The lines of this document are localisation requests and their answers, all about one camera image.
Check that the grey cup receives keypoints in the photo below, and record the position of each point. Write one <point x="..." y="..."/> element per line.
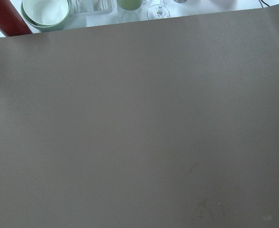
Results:
<point x="180" y="1"/>

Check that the green cup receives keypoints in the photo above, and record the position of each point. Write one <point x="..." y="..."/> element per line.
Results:
<point x="130" y="4"/>

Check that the red cup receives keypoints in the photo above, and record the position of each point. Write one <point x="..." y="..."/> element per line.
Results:
<point x="11" y="22"/>

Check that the white bowl green rim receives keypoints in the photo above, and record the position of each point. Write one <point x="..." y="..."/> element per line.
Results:
<point x="46" y="15"/>

